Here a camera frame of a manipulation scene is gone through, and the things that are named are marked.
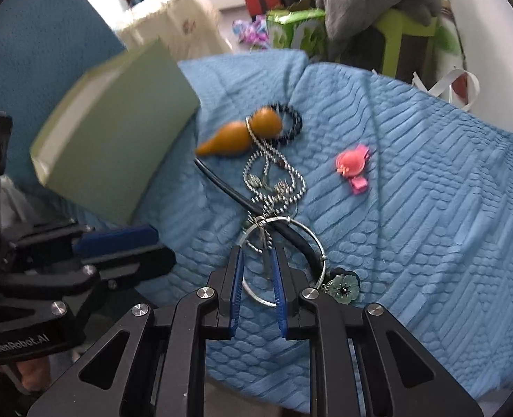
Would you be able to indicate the green flower charm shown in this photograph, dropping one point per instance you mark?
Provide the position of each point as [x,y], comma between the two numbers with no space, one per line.
[343,289]

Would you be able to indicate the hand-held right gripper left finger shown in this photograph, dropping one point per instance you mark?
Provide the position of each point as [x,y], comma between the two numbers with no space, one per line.
[234,295]

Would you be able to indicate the green tissue package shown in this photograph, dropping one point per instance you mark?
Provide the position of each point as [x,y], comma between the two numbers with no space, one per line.
[297,28]

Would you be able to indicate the floral printed sheet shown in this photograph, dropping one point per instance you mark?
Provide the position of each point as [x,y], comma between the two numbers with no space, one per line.
[449,30]

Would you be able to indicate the green plastic stool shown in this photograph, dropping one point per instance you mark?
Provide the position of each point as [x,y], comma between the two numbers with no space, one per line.
[401,24]

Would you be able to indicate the orange gourd pendant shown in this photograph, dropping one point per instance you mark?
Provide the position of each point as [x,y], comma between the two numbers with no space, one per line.
[230,139]

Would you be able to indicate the black hair stick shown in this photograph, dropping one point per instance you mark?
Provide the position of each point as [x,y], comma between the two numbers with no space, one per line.
[226,186]

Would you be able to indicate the pink hair clip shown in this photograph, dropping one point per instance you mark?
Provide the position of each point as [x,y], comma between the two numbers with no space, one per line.
[352,163]

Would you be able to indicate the pale green cardboard box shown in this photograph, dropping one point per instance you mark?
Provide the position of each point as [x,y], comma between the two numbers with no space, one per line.
[117,130]

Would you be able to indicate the white paper bag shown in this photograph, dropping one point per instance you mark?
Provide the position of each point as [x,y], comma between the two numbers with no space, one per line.
[451,80]

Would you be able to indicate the person's left hand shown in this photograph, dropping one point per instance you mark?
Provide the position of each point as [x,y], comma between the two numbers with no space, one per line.
[34,374]

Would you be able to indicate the colourful tie-dye cloth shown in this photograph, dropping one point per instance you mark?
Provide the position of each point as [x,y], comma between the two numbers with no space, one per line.
[252,32]

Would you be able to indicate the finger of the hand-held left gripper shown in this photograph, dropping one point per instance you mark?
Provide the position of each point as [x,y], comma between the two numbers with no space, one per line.
[117,239]
[143,263]

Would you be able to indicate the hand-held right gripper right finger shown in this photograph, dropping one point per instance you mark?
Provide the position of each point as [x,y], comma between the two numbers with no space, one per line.
[278,297]

